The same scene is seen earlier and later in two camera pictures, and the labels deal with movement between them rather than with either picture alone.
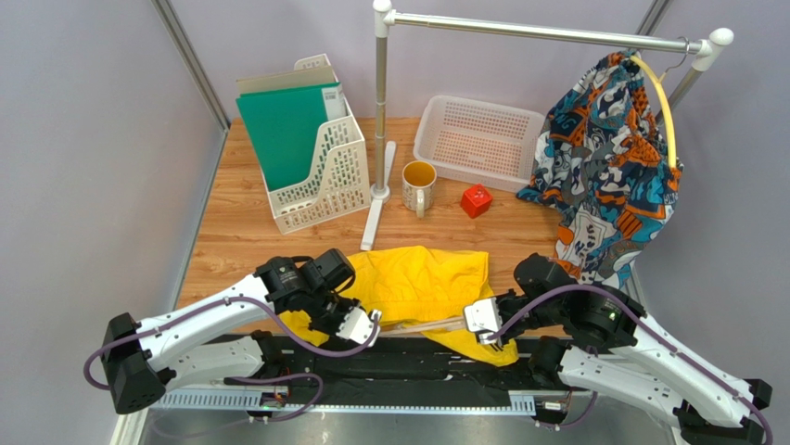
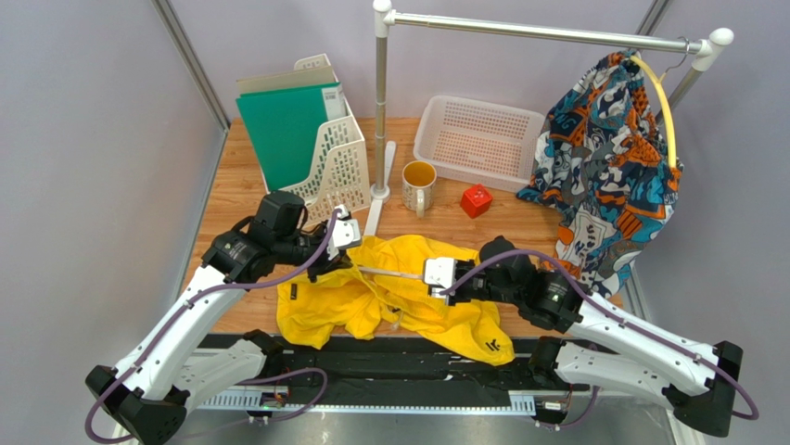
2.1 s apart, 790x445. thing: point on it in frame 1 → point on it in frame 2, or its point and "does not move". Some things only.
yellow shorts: [417, 289] does not move
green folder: [285, 127] does not move
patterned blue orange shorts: [603, 158] does not move
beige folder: [285, 80] does not move
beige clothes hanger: [414, 330] → [389, 273]
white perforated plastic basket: [478, 144] does not move
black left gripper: [334, 328] → [325, 265]
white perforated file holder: [339, 185] does not move
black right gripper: [504, 307] → [456, 279]
